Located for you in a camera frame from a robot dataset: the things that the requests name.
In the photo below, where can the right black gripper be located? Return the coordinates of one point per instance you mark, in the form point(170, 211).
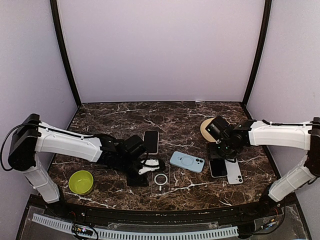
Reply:
point(213, 153)

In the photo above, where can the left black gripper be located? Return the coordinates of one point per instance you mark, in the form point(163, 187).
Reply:
point(137, 181)

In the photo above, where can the black screen phone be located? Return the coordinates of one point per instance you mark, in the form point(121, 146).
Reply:
point(218, 168)

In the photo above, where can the clear phone case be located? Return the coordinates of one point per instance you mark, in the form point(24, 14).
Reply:
point(160, 182)

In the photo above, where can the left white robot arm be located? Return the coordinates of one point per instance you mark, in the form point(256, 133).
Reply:
point(34, 136)

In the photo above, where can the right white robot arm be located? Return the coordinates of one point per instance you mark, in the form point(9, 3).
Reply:
point(231, 139)

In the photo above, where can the light blue phone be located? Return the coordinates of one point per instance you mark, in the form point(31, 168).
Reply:
point(234, 176)

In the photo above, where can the blue phone case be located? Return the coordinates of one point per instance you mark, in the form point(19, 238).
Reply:
point(188, 162)

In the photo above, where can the yellow plate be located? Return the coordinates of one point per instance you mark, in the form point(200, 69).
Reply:
point(204, 132)

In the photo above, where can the green bowl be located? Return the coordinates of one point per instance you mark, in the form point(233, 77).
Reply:
point(81, 182)

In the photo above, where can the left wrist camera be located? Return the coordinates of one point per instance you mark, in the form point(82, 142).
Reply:
point(151, 165)

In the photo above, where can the white cable duct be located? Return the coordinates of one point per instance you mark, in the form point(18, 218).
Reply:
point(119, 231)

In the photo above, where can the black front rail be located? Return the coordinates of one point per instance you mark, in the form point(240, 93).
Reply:
point(90, 212)

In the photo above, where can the right black frame post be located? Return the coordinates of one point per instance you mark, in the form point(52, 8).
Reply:
point(258, 53)

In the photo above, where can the black frame post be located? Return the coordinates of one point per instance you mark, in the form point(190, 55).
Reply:
point(63, 52)
point(258, 53)

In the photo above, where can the left black frame post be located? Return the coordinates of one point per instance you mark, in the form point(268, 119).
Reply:
point(63, 52)

